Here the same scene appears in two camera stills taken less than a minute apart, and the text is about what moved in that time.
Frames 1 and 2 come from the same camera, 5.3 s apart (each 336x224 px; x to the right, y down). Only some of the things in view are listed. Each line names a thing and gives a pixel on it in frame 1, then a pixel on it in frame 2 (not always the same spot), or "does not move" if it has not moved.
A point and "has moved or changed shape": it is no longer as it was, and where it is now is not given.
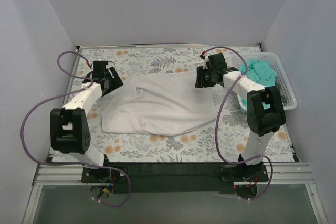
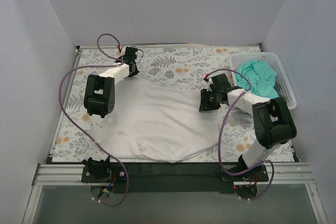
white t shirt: x=161 y=104 has moved or changed shape
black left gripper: x=113 y=78 → x=133 y=67
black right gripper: x=200 y=77 → x=206 y=100
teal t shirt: x=259 y=71 does not move
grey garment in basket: x=283 y=98 does not move
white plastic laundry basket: x=283 y=83 does not move
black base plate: x=172 y=177 does not move
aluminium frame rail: x=280 y=174 does not move
